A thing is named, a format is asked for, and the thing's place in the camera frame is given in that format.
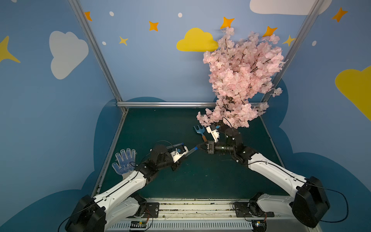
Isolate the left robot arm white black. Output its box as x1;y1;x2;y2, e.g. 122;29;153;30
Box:
62;144;189;232

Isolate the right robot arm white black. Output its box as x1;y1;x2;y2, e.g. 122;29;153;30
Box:
194;124;330;228

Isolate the left circuit board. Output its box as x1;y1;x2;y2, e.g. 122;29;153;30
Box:
129;220;147;231

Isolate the circuit board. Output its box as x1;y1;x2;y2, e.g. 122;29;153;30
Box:
251;220;267;232
129;220;147;231

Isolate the pink cherry blossom tree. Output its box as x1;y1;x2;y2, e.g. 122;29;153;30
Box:
197;28;285;129

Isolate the right circuit board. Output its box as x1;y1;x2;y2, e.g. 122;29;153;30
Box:
251;220;267;232

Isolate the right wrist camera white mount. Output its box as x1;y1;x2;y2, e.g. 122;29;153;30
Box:
206;124;220;143

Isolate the blue garden fork wooden handle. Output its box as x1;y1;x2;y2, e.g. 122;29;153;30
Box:
193;125;207;142

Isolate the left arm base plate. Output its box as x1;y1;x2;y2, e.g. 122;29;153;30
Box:
129;203;159;218

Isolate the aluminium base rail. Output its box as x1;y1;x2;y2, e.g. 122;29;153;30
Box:
108;198;322;232

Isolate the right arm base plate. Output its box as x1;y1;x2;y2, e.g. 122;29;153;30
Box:
232;202;275;218

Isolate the back aluminium frame bar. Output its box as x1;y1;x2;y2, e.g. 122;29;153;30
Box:
117;101;216;108

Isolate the left aluminium frame post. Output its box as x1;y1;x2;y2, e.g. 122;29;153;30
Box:
68;0;122;102

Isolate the aluminium frame post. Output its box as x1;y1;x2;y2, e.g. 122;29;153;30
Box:
68;0;122;102
261;0;325;102

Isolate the right aluminium frame post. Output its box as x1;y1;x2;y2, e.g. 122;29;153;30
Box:
261;0;325;102

